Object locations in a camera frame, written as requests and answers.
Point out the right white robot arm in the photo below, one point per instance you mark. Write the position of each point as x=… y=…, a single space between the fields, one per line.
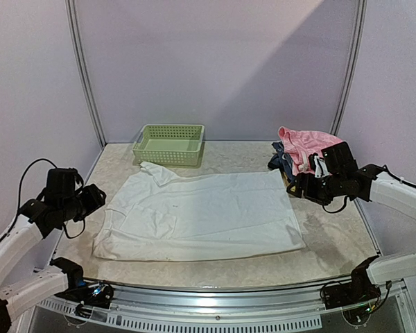
x=342 y=177

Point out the green plastic basket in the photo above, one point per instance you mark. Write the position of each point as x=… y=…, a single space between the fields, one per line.
x=170 y=144

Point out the front aluminium rail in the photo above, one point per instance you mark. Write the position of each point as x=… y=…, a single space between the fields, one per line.
x=292 y=308

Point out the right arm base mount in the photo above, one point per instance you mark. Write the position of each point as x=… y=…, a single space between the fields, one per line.
x=350 y=298

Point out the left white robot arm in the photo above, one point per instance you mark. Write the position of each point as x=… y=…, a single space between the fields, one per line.
x=65 y=198

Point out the right aluminium frame post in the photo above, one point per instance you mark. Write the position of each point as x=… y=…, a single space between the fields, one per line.
x=354 y=48

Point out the navy folded garment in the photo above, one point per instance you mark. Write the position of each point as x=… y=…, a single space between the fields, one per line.
x=282 y=161

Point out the pink patterned shorts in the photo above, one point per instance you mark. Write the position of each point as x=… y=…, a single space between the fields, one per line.
x=300 y=144

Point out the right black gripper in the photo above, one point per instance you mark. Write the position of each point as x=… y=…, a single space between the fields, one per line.
x=304 y=187

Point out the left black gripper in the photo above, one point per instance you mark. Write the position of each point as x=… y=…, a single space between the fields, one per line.
x=94 y=198

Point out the white cloth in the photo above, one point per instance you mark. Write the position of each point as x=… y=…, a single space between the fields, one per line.
x=159 y=216

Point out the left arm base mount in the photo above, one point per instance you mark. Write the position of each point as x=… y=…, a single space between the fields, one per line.
x=89 y=296

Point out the aluminium frame post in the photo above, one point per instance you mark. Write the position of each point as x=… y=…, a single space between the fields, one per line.
x=79 y=52
x=354 y=48

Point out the left aluminium frame post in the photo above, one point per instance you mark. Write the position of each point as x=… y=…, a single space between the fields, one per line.
x=79 y=52

